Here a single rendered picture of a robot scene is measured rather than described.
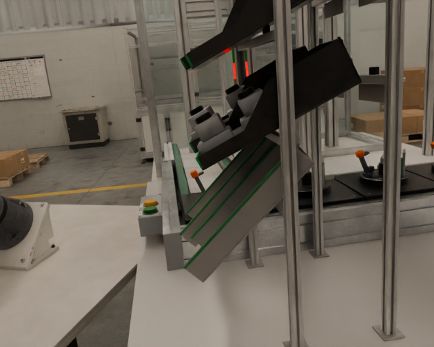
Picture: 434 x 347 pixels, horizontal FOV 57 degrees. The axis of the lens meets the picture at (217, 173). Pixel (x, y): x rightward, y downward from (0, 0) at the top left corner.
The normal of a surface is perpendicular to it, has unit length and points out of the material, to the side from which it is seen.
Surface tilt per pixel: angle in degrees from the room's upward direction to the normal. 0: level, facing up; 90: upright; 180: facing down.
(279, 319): 0
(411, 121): 90
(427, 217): 90
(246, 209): 90
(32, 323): 0
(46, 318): 0
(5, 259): 47
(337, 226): 90
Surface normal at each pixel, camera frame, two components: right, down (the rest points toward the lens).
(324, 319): -0.09, -0.96
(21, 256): -0.26, -0.46
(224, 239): -0.04, 0.25
